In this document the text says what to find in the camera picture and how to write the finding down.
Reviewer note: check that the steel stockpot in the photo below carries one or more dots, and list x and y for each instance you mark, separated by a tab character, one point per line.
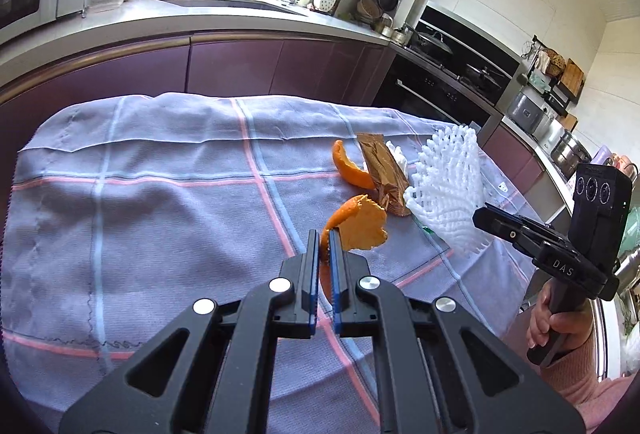
570	154

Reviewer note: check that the woven basket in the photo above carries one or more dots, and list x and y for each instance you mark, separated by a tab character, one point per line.
368	9

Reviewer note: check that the silver rice cooker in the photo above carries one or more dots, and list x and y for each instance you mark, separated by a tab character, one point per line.
525	112

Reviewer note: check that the curved orange peel strip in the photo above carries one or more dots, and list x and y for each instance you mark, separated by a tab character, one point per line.
350	172

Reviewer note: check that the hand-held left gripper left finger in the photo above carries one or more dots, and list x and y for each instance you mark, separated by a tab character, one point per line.
314	274

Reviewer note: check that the black wok with lid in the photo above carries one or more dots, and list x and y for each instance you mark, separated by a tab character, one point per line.
432	43

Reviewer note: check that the person's right hand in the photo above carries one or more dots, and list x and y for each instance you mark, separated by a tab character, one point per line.
537	319

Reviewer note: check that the wooden cutting board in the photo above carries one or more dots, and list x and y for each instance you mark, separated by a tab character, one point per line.
571	74

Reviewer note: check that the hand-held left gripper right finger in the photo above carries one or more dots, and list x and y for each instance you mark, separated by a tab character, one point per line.
336	274

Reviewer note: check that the gas stove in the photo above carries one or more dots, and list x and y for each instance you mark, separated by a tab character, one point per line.
450	69

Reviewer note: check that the gold snack wrapper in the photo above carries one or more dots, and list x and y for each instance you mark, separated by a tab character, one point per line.
382	169

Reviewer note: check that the person's right forearm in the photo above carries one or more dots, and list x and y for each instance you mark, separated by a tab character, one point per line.
590	384

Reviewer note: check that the broad orange peel piece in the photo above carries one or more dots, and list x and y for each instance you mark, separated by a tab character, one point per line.
362	226

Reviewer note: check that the white foam fruit net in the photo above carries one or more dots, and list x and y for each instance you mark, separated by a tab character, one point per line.
445	184

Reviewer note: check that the small steel pot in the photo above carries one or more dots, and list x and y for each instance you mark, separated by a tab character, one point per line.
395	29

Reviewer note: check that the kitchen sink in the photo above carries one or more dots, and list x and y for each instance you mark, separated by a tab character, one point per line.
235	7

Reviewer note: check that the black cooking pot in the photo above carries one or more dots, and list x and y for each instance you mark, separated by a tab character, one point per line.
482	77

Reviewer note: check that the white tissue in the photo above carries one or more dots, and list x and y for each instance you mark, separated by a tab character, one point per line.
399	159

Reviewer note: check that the black built-in oven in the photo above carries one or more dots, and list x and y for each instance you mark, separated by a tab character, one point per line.
425	89

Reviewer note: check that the black range hood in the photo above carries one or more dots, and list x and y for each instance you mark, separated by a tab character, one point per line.
475	39

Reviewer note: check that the dotted white utensil holder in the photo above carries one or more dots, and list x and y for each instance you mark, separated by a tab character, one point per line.
325	2

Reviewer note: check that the small green wrapper piece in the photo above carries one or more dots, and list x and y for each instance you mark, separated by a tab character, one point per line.
425	228

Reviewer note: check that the blue plaid tablecloth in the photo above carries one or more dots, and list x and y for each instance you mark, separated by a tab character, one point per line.
150	214

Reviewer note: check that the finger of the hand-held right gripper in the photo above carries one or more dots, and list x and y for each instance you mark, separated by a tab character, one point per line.
540	223
505	229

